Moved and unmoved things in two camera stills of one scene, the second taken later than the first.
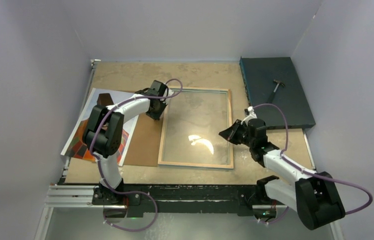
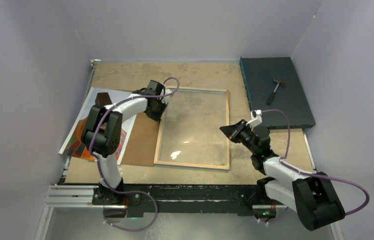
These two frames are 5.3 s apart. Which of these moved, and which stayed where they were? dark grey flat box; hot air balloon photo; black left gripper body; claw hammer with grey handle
Moved: hot air balloon photo
Stayed: claw hammer with grey handle; dark grey flat box; black left gripper body
